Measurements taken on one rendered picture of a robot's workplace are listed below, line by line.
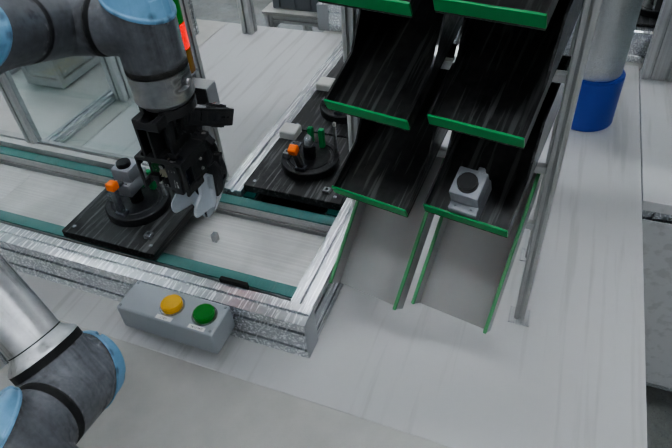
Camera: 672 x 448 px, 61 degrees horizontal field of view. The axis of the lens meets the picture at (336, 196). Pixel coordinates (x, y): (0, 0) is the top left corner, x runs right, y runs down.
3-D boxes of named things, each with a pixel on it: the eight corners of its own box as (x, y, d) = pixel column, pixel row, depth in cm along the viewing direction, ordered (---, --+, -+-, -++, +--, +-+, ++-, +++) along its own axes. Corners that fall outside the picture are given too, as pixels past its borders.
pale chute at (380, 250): (403, 309, 100) (395, 310, 96) (338, 282, 105) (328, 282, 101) (454, 156, 99) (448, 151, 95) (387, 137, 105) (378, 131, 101)
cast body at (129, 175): (132, 197, 122) (122, 172, 117) (115, 194, 123) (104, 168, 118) (154, 174, 128) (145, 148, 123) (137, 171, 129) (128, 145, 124)
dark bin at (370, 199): (407, 218, 88) (399, 197, 82) (335, 193, 94) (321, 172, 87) (474, 75, 96) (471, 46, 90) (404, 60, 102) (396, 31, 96)
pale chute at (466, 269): (490, 331, 95) (485, 334, 91) (417, 302, 101) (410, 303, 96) (545, 171, 95) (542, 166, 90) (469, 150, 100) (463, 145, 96)
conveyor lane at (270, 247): (299, 326, 114) (293, 294, 107) (-14, 237, 140) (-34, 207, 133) (348, 231, 133) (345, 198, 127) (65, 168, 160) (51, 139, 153)
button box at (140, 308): (218, 355, 105) (211, 335, 101) (124, 325, 112) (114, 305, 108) (236, 325, 110) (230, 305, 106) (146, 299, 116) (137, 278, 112)
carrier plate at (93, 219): (155, 261, 117) (153, 254, 116) (64, 236, 125) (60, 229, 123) (214, 189, 134) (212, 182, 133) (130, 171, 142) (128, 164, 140)
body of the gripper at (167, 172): (144, 190, 77) (116, 115, 69) (179, 154, 83) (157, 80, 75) (193, 201, 75) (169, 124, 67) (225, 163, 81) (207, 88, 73)
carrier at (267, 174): (340, 211, 125) (337, 166, 117) (244, 191, 133) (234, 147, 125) (374, 149, 142) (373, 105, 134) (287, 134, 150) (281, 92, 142)
